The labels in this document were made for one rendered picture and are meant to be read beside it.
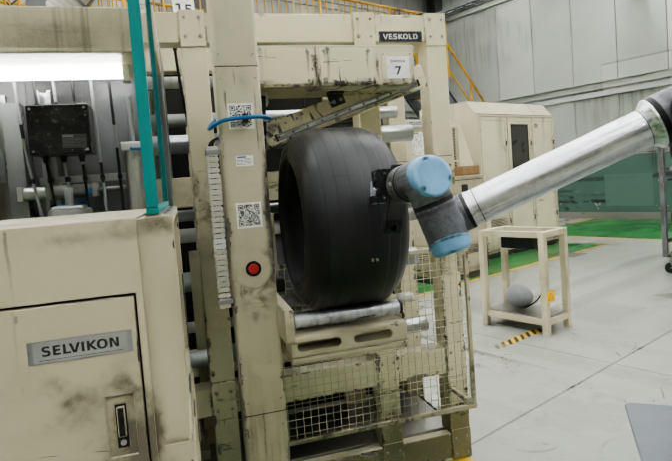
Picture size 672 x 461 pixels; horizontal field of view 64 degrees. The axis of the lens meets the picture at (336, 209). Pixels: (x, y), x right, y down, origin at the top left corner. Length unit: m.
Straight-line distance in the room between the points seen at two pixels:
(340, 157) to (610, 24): 12.45
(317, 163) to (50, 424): 0.90
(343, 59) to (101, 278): 1.31
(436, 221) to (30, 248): 0.74
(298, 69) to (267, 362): 0.99
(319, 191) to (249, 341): 0.51
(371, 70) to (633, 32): 11.71
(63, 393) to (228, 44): 1.06
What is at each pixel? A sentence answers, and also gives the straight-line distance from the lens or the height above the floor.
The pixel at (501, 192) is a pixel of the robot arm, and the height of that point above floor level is 1.25.
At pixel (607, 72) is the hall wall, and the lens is 13.62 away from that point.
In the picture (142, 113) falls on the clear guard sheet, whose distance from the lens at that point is 0.91.
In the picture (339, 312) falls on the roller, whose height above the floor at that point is 0.91.
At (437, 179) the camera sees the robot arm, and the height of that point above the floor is 1.29.
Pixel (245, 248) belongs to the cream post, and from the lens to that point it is 1.61.
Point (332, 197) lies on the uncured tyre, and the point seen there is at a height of 1.26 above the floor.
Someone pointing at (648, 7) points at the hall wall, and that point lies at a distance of 13.49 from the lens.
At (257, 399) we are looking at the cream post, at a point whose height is 0.67.
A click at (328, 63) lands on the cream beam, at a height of 1.72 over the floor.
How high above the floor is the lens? 1.30
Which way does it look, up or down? 3 degrees down
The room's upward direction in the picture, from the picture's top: 4 degrees counter-clockwise
